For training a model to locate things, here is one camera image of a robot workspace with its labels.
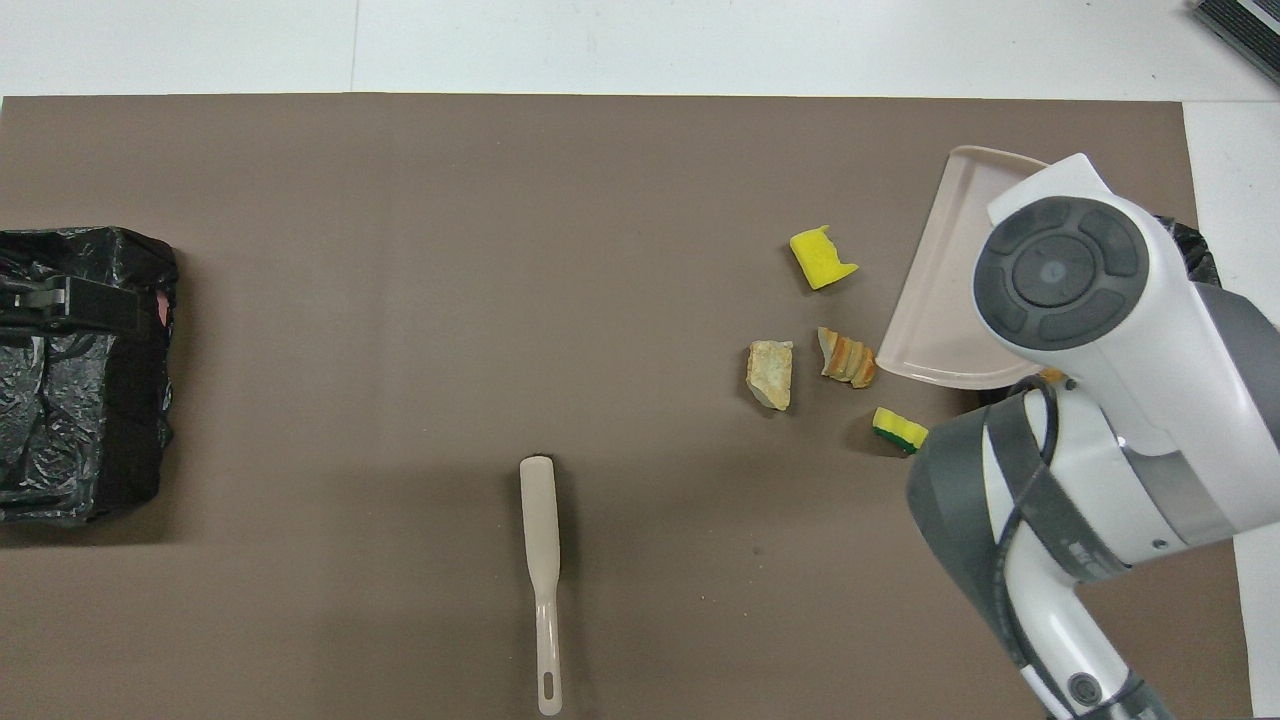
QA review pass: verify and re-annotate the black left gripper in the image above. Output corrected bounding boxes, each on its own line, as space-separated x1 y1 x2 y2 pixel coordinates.
0 280 141 336

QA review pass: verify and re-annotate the beige brush with black bristles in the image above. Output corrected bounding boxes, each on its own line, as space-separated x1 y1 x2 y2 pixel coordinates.
518 455 564 717

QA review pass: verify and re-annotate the beige bread chunk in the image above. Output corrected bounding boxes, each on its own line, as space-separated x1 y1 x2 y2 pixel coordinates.
746 340 795 412

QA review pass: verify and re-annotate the notched yellow sponge piece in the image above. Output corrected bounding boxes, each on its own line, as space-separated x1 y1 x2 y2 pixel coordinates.
789 225 860 292

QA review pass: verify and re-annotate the striped orange croissant piece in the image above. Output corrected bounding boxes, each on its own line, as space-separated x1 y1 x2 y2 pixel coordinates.
817 327 878 390

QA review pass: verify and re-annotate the yellow and green sponge piece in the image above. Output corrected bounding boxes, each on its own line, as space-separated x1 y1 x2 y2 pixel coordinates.
872 406 931 457

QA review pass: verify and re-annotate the beige plastic dustpan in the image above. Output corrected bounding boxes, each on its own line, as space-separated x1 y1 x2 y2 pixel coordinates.
875 145 1051 391

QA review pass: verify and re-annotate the bin lined with black bag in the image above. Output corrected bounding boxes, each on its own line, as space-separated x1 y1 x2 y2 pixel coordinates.
975 215 1223 411
0 227 181 526

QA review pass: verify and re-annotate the brown table mat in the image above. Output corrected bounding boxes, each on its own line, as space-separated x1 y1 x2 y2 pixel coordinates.
0 93 1251 720

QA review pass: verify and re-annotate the black ribbed device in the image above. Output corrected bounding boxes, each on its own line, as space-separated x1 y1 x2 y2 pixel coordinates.
1188 0 1280 86

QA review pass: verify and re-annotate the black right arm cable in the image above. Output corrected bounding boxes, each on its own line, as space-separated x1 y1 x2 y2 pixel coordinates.
990 375 1061 691

